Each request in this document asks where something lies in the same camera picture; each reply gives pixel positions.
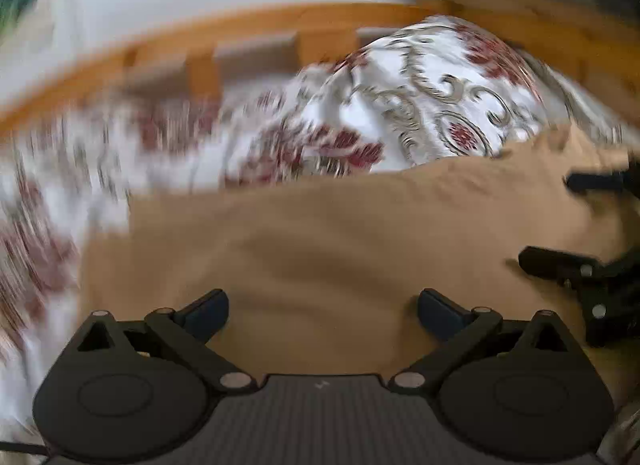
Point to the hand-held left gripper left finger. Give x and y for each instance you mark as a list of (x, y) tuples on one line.
[(205, 312)]

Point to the tan blanket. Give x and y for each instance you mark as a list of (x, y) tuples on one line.
[(325, 245)]

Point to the wooden bed frame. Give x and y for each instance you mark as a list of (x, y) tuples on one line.
[(325, 15)]

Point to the white floral blanket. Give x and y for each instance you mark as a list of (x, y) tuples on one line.
[(425, 110)]

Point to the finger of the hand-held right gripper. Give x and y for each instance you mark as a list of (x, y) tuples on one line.
[(560, 265), (597, 182)]

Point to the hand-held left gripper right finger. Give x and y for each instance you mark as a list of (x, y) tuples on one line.
[(442, 312)]

